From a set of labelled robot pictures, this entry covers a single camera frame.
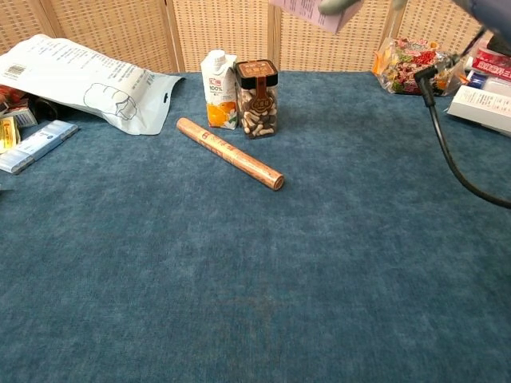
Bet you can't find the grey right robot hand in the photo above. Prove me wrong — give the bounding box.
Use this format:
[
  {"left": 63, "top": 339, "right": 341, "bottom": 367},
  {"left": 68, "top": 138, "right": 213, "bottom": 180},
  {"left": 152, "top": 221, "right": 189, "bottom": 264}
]
[{"left": 318, "top": 0, "right": 407, "bottom": 16}]

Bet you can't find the pink printed cardboard box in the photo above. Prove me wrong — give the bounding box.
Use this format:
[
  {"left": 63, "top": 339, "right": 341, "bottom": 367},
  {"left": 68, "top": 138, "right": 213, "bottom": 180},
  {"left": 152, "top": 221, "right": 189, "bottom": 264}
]
[{"left": 267, "top": 0, "right": 363, "bottom": 35}]

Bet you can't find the red snack package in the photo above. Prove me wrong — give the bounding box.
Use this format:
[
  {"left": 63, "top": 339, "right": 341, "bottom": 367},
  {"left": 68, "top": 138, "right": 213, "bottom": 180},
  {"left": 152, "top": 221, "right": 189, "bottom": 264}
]
[{"left": 469, "top": 46, "right": 511, "bottom": 83}]

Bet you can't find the long white printed box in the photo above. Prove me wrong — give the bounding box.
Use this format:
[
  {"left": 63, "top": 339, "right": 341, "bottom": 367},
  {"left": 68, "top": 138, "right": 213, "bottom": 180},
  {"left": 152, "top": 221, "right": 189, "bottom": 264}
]
[{"left": 446, "top": 84, "right": 511, "bottom": 139}]

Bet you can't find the colourful candy bag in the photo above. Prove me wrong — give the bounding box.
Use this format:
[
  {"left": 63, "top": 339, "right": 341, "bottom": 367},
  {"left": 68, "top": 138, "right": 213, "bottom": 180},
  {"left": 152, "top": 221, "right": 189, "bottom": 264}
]
[{"left": 372, "top": 37, "right": 468, "bottom": 97}]

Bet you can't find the woven wooden folding screen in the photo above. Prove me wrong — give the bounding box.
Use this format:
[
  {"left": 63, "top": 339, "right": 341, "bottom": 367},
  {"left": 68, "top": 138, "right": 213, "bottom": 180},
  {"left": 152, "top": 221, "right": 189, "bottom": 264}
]
[{"left": 0, "top": 0, "right": 511, "bottom": 75}]

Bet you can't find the clear jar with brown lid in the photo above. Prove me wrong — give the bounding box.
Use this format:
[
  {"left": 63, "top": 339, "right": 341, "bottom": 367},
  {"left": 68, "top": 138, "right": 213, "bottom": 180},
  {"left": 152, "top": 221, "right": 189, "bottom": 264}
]
[{"left": 234, "top": 59, "right": 280, "bottom": 140}]

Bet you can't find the white orange juice carton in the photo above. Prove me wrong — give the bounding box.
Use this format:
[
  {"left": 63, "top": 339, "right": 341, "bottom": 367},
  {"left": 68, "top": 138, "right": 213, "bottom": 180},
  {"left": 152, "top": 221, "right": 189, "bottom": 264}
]
[{"left": 200, "top": 49, "right": 240, "bottom": 130}]

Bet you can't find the black pouch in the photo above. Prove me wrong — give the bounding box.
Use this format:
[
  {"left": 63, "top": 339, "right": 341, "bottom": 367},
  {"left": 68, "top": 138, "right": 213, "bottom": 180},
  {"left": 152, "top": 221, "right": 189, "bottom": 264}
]
[{"left": 489, "top": 26, "right": 511, "bottom": 52}]

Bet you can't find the blue white small package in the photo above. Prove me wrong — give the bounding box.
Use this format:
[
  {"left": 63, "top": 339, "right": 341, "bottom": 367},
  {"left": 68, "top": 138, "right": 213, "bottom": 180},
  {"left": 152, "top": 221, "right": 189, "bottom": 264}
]
[{"left": 465, "top": 69, "right": 511, "bottom": 97}]

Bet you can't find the copper brown paper roll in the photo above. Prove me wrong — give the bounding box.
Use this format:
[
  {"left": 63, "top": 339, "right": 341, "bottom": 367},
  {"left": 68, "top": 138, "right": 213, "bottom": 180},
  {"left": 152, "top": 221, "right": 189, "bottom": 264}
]
[{"left": 176, "top": 116, "right": 286, "bottom": 192}]

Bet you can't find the large white printed plastic bag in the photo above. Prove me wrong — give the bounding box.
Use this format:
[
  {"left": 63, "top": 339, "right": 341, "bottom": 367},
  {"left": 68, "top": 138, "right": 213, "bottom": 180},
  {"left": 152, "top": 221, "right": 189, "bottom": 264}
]
[{"left": 0, "top": 34, "right": 186, "bottom": 136}]

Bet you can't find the blue fabric tablecloth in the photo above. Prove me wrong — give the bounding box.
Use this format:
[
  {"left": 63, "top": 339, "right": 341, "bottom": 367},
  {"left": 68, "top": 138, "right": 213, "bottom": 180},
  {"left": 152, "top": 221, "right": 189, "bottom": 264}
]
[{"left": 0, "top": 70, "right": 511, "bottom": 383}]

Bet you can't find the black item under bag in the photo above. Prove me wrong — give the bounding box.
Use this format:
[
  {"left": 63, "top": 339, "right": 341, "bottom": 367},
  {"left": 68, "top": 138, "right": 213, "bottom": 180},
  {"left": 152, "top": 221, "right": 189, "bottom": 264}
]
[{"left": 26, "top": 94, "right": 79, "bottom": 124}]

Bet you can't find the light blue tissue pack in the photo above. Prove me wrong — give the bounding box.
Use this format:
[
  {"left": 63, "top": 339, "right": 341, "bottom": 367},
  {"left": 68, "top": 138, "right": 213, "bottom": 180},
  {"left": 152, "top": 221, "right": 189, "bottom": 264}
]
[{"left": 0, "top": 119, "right": 80, "bottom": 176}]

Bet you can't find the red snack packet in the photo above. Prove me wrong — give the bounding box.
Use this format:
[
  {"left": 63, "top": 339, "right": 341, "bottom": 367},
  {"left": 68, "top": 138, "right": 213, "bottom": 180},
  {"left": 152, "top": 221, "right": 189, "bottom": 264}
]
[{"left": 0, "top": 85, "right": 28, "bottom": 115}]

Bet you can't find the yellow snack packet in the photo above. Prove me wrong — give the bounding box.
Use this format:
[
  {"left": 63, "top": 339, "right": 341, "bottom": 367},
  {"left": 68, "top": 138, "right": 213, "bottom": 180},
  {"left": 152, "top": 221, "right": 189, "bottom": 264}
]
[{"left": 0, "top": 116, "right": 22, "bottom": 155}]

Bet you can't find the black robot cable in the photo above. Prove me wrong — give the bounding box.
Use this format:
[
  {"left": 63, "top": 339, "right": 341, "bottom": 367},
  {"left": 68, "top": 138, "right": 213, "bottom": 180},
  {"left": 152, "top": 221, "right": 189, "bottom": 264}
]
[{"left": 413, "top": 26, "right": 511, "bottom": 210}]

